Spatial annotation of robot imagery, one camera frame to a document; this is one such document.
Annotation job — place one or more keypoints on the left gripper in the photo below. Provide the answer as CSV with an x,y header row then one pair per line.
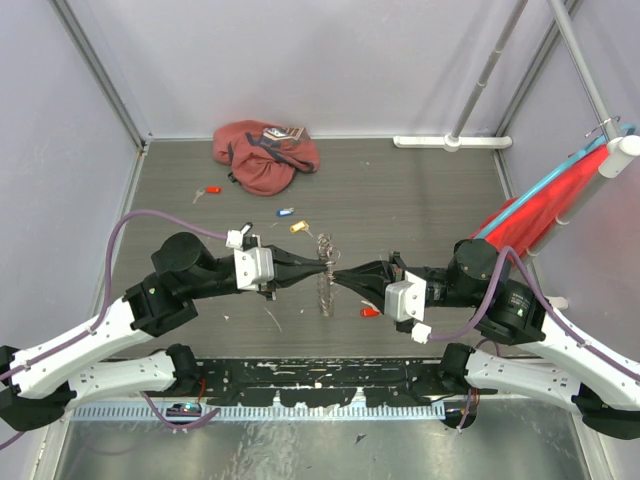
x,y
288,270

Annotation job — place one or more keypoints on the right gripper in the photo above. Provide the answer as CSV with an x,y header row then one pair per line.
x,y
372,279

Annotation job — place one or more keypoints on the key with red white tag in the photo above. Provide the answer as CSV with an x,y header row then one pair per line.
x,y
369,312

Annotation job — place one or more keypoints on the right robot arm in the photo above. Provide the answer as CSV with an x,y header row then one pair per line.
x,y
502,334

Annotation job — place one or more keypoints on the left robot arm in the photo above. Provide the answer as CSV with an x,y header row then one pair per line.
x,y
43,382

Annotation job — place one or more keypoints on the key with yellow tag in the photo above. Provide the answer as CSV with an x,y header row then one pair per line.
x,y
300,227

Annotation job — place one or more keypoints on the key with blue tag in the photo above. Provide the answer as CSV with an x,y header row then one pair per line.
x,y
285,212

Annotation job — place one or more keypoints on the key with black tag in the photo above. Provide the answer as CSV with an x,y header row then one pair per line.
x,y
246,227

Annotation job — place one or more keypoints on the red crumpled shirt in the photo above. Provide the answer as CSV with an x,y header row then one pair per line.
x,y
263,157

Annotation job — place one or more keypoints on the red cloth on hanger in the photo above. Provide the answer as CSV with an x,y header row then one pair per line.
x,y
528,225

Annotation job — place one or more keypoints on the white rack base bar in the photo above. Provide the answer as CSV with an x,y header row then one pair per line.
x,y
452,144

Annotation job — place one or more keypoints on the grey rack pole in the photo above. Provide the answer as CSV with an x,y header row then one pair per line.
x,y
488,68

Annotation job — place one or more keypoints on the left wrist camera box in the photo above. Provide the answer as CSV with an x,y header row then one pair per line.
x,y
246,269

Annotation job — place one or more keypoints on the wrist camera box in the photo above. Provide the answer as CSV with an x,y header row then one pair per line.
x,y
405,303
246,269

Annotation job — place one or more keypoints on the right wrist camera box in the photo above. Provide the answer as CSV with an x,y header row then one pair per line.
x,y
405,303

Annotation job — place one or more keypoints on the white slotted cable duct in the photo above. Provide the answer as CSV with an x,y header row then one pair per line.
x,y
356,411

